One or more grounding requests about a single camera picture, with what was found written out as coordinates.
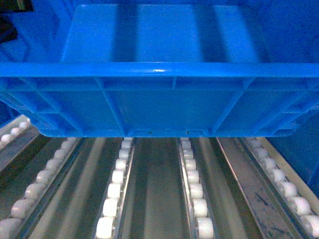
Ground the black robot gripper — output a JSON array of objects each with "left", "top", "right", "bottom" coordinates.
[{"left": 0, "top": 0, "right": 35, "bottom": 43}]

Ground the large blue plastic crate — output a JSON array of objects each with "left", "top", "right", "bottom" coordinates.
[{"left": 0, "top": 0, "right": 319, "bottom": 137}]

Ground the white roller track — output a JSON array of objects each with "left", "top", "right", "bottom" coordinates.
[
  {"left": 244, "top": 137, "right": 319, "bottom": 239},
  {"left": 0, "top": 137, "right": 79, "bottom": 239},
  {"left": 91, "top": 137, "right": 135, "bottom": 239},
  {"left": 176, "top": 137, "right": 217, "bottom": 239}
]

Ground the blue crate right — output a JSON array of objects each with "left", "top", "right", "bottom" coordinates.
[{"left": 267, "top": 110, "right": 319, "bottom": 195}]

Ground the steel roller shelf frame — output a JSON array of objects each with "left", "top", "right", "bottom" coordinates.
[{"left": 0, "top": 116, "right": 313, "bottom": 239}]

